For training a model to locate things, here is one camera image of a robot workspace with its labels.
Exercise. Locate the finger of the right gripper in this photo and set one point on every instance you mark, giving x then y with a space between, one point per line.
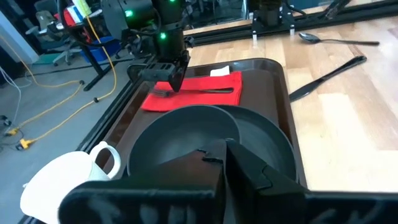
133 73
179 74

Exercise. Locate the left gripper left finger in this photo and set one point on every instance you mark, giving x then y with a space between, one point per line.
140 202

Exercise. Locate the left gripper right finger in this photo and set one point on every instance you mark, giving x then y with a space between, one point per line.
280 205

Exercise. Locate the red cloth napkin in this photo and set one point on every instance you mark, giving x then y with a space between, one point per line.
202 101

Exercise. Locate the dark metal fork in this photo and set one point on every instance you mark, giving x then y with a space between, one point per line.
211 90

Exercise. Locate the black bowl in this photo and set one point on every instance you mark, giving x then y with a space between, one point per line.
174 137

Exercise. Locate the black round plate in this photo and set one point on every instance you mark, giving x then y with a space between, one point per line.
264 143

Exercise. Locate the white ceramic mug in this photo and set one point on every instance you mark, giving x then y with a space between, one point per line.
56 180

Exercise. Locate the dark metal spoon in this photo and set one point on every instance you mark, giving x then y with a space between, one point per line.
309 38

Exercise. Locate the dark metal knife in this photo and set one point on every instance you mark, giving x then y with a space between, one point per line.
326 77

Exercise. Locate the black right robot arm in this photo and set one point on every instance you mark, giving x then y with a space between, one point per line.
130 21

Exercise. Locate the brown plastic tray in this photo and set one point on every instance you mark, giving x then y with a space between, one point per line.
258 87

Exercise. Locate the blue plastic bin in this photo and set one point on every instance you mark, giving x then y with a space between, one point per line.
102 51

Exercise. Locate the black desk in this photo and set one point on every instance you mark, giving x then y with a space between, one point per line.
93 60

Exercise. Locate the green box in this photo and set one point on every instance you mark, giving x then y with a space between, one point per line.
83 7

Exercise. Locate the blue and white box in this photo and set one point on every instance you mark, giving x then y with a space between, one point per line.
74 14

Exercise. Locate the red box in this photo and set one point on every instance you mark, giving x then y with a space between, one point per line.
66 19

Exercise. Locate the grey office chair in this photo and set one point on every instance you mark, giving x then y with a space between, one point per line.
45 20

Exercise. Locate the black aluminium table frame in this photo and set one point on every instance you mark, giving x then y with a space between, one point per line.
217 35

